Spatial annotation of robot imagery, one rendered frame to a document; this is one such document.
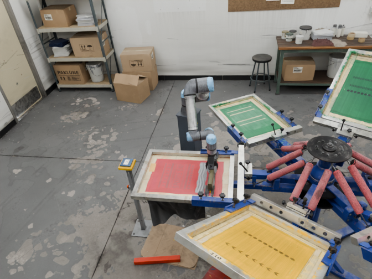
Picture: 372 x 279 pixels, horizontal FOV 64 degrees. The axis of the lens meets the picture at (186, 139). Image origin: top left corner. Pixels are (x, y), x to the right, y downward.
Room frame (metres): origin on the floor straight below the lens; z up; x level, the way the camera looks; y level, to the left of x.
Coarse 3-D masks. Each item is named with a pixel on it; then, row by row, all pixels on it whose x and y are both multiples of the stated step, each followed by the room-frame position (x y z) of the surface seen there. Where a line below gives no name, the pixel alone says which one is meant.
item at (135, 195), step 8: (152, 152) 2.13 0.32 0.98; (160, 152) 2.12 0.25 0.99; (168, 152) 2.10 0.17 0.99; (176, 152) 2.09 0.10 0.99; (184, 152) 2.08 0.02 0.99; (192, 152) 2.07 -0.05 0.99; (232, 160) 1.91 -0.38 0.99; (144, 168) 1.91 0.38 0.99; (232, 168) 1.81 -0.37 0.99; (232, 176) 1.72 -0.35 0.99; (136, 184) 1.73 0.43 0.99; (232, 184) 1.62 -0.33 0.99; (136, 192) 1.64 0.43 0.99; (232, 192) 1.54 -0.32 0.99; (152, 200) 1.57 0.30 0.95; (160, 200) 1.56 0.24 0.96; (168, 200) 1.54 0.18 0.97; (176, 200) 1.53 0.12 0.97; (184, 200) 1.52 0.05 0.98
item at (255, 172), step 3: (252, 171) 1.70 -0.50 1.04; (255, 171) 1.70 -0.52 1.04; (258, 171) 1.69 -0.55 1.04; (261, 171) 1.69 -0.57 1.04; (264, 171) 1.69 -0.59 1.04; (252, 174) 1.66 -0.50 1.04; (255, 174) 1.66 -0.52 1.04; (258, 174) 1.66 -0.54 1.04; (261, 174) 1.65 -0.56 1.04; (264, 174) 1.65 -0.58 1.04; (258, 177) 1.65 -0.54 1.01; (261, 177) 1.65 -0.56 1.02; (264, 177) 1.64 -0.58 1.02
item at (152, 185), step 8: (152, 176) 1.84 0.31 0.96; (160, 176) 1.83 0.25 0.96; (152, 184) 1.74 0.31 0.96; (192, 184) 1.70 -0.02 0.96; (216, 184) 1.68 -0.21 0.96; (168, 192) 1.64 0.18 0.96; (176, 192) 1.63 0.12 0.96; (184, 192) 1.62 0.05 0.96; (192, 192) 1.62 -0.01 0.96; (216, 192) 1.59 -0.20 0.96
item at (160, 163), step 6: (156, 162) 2.02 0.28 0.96; (162, 162) 2.01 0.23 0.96; (168, 162) 2.00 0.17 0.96; (174, 162) 1.99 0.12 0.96; (180, 162) 1.99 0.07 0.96; (186, 162) 1.98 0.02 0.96; (192, 162) 1.97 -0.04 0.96; (198, 162) 1.96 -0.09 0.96; (204, 162) 1.96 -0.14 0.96; (222, 162) 1.93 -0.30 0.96; (156, 168) 1.94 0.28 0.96; (162, 168) 1.93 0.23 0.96; (198, 168) 1.89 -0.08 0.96; (222, 168) 1.86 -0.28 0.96; (198, 174) 1.81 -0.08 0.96; (216, 174) 1.79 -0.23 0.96; (222, 174) 1.78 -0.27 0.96
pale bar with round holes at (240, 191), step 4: (240, 148) 2.00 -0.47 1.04; (240, 152) 1.94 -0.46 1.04; (240, 156) 1.89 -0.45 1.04; (240, 160) 1.84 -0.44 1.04; (240, 168) 1.74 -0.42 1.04; (240, 172) 1.70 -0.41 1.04; (240, 176) 1.66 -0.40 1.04; (240, 180) 1.61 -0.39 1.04; (240, 184) 1.57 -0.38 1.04; (240, 188) 1.53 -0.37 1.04; (240, 192) 1.49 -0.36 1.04; (240, 196) 1.45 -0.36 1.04
